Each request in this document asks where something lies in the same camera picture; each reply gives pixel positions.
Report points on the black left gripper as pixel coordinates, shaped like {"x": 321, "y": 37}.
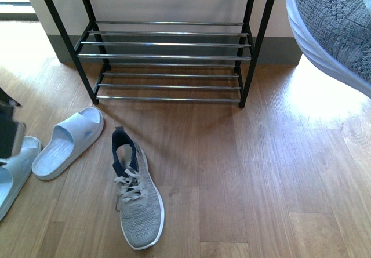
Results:
{"x": 12, "y": 132}

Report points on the light blue slide slipper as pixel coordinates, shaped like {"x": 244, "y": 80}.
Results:
{"x": 16, "y": 170}
{"x": 69, "y": 139}

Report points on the grey knit sneaker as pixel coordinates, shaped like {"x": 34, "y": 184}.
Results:
{"x": 142, "y": 213}
{"x": 334, "y": 35}

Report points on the black metal shoe rack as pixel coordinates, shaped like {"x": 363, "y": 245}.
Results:
{"x": 198, "y": 51}

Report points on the dark window frame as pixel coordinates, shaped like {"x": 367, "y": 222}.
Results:
{"x": 19, "y": 11}

